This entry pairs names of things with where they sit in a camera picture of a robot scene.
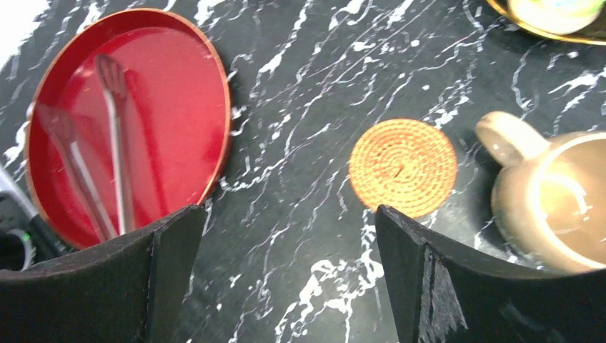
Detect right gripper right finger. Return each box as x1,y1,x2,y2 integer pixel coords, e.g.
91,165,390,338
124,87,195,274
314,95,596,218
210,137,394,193
375,205,605,342

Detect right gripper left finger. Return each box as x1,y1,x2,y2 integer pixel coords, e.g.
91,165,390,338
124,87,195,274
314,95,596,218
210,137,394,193
1,205,205,342

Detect metal tongs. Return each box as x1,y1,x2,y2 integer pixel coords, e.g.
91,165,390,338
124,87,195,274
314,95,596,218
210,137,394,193
34,54,135,242

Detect yellow frosted donut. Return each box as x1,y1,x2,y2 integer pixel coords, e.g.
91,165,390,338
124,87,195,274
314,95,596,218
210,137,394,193
507,0,605,34

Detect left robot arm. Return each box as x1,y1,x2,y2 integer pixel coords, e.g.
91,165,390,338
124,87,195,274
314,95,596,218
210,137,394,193
1,168,69,272

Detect woven coaster front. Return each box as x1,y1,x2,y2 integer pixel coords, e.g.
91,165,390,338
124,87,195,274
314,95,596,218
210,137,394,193
349,119,457,218

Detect beige mug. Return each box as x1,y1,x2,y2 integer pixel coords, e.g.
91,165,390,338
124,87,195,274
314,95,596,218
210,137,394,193
475,111,605,273

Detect red round tray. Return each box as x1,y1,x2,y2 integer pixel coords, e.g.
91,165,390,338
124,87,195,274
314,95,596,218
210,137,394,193
25,8,232,249

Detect three-tier glass cake stand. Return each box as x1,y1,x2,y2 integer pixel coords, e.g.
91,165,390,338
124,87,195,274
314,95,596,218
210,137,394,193
486,0,605,46

